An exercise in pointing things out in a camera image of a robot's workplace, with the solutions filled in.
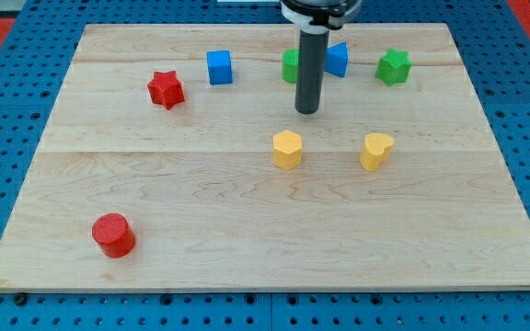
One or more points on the green round block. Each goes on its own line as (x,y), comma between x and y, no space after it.
(290,63)

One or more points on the red cylinder block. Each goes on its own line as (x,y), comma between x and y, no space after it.
(114,235)

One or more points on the yellow heart block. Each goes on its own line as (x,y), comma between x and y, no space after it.
(376,150)

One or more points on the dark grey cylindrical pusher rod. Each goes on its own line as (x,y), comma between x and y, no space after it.
(310,72)

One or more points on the wooden board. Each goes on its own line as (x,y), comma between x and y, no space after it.
(210,210)

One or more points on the yellow hexagon block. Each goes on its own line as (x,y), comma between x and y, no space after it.
(287,149)

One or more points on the green star block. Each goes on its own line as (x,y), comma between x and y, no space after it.
(393,67)

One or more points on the blue cube block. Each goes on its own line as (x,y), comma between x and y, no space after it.
(219,67)

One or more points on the blue triangle block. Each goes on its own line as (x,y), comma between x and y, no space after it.
(337,58)

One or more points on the red star block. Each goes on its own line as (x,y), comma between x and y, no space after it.
(165,89)

